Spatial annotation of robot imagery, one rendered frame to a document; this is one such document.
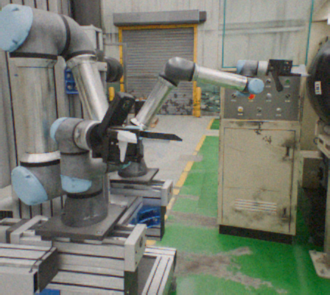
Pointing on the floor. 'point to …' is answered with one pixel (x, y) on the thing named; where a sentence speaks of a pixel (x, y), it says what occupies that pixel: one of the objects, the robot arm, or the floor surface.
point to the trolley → (116, 69)
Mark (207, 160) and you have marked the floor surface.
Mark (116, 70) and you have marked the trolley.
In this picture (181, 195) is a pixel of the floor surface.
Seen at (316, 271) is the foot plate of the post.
